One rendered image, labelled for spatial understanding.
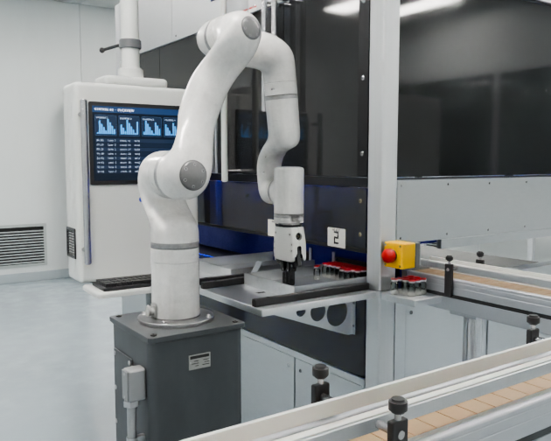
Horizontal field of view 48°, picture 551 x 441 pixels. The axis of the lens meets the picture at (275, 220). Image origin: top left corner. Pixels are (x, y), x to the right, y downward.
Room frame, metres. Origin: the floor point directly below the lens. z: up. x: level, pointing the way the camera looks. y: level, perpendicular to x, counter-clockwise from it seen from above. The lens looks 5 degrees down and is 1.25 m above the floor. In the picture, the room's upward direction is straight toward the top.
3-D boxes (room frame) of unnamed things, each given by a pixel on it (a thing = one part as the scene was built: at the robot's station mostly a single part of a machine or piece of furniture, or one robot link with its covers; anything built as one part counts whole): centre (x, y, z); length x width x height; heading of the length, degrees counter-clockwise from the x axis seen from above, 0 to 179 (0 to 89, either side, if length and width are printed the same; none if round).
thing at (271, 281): (1.89, -0.12, 0.90); 0.34 x 0.26 x 0.04; 125
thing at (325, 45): (2.01, -0.15, 1.51); 0.43 x 0.01 x 0.59; 35
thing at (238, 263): (2.17, 0.08, 0.90); 0.34 x 0.26 x 0.04; 125
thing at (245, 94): (2.39, 0.10, 1.51); 0.47 x 0.01 x 0.59; 35
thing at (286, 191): (1.75, -0.04, 1.18); 0.09 x 0.08 x 0.13; 35
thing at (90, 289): (2.35, 0.50, 0.79); 0.45 x 0.28 x 0.03; 123
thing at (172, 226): (1.57, 0.27, 1.16); 0.19 x 0.12 x 0.24; 35
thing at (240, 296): (1.99, 0.04, 0.87); 0.70 x 0.48 x 0.02; 35
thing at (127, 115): (2.51, 0.58, 1.19); 0.50 x 0.19 x 0.78; 123
